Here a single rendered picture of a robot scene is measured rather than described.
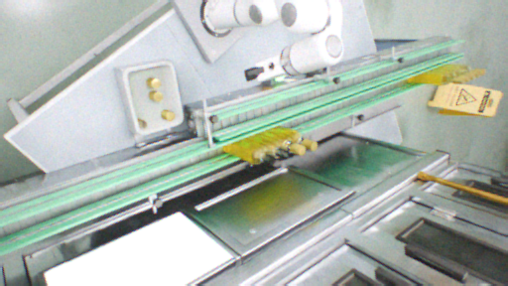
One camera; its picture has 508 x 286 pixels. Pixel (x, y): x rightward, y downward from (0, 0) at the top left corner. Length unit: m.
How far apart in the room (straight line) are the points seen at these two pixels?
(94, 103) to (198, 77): 0.39
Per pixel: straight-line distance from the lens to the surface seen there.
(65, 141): 1.29
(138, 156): 1.23
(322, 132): 1.73
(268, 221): 1.10
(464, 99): 4.41
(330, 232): 1.08
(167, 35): 1.35
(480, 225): 1.23
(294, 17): 0.77
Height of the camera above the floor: 1.98
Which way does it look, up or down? 49 degrees down
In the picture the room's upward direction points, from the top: 111 degrees clockwise
